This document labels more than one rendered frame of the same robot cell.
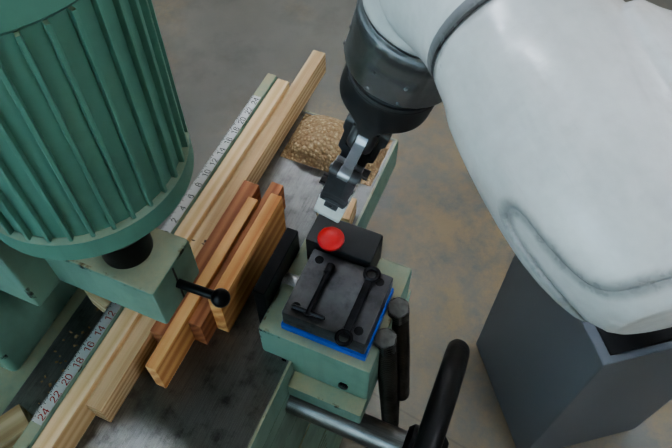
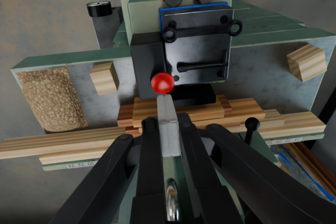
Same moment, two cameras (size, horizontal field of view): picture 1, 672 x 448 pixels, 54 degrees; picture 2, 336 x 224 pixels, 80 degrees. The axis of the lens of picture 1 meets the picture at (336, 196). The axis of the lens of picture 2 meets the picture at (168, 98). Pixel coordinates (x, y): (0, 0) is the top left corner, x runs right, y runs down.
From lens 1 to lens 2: 0.53 m
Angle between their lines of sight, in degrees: 38
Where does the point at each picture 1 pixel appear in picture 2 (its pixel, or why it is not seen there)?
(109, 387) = (272, 123)
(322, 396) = not seen: hidden behind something
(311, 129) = (59, 126)
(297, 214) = (120, 97)
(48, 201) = not seen: outside the picture
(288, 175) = (98, 115)
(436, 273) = not seen: outside the picture
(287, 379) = not seen: hidden behind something
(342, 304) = (205, 43)
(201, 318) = (226, 110)
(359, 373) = (230, 0)
